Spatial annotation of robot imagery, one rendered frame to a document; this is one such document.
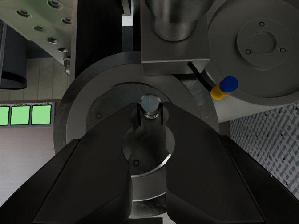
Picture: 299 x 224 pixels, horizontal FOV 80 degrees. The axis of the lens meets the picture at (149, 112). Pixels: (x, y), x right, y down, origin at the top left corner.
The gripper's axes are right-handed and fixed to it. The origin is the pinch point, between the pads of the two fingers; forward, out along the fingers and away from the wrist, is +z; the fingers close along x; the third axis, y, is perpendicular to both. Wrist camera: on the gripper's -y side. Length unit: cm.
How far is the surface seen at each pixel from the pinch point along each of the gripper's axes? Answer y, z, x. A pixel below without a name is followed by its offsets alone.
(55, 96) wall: 94, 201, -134
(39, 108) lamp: 17.6, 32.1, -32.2
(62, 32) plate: -1.5, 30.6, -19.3
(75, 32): -3.7, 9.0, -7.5
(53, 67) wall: 62, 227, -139
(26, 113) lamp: 19, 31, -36
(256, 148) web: 14.7, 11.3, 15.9
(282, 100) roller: 1.8, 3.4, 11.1
